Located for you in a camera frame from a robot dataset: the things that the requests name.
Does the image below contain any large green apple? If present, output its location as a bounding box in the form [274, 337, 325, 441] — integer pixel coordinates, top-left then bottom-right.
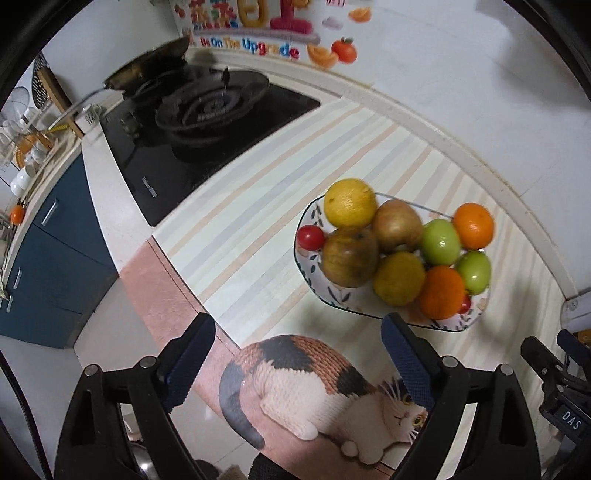
[420, 219, 462, 266]

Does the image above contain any brown pear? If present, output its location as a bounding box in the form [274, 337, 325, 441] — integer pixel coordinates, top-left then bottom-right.
[321, 227, 380, 288]
[372, 199, 424, 254]

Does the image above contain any red cherry tomato small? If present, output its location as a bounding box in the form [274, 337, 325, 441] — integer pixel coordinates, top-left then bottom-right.
[459, 294, 472, 315]

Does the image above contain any small green apple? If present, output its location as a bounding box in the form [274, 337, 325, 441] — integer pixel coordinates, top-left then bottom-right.
[455, 251, 492, 295]

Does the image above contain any orange near gripper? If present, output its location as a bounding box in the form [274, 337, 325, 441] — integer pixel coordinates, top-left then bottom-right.
[417, 265, 466, 321]

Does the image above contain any blue kitchen cabinet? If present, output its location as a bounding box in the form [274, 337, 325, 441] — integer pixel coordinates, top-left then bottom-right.
[1, 156, 118, 349]

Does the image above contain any yellow lemon lower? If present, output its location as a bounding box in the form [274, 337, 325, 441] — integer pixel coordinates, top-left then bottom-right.
[373, 251, 426, 307]

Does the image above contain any yellow lemon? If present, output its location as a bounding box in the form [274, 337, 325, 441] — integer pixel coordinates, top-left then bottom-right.
[324, 178, 378, 228]
[373, 251, 426, 307]

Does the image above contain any floral ceramic plate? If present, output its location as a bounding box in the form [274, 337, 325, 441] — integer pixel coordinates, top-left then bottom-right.
[294, 194, 492, 332]

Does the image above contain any small orange fruit on counter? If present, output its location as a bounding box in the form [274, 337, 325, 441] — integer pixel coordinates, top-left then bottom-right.
[10, 204, 26, 226]

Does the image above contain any red cherry tomato large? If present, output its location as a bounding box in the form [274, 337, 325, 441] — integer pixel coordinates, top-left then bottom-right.
[297, 225, 325, 251]

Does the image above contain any yellow lemon upper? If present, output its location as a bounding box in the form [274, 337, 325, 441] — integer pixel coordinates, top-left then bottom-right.
[324, 178, 378, 228]

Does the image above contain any black gas stove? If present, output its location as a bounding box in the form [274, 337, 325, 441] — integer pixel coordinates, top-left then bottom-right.
[101, 65, 321, 226]

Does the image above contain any dish rack with dishes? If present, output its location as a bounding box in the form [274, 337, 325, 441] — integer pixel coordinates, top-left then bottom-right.
[1, 86, 54, 199]

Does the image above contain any black frying pan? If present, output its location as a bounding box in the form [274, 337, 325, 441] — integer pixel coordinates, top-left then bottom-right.
[49, 35, 190, 129]

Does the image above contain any colourful wall sticker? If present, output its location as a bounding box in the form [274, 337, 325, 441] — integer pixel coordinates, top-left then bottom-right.
[169, 0, 375, 70]

